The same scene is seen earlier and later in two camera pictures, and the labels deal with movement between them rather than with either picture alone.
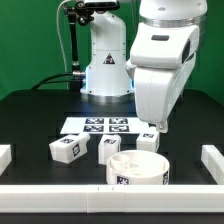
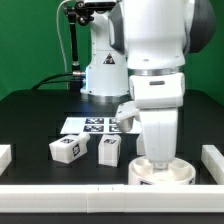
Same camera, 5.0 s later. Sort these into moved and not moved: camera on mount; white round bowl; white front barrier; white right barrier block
Moved: white round bowl
Not moved: white front barrier; white right barrier block; camera on mount
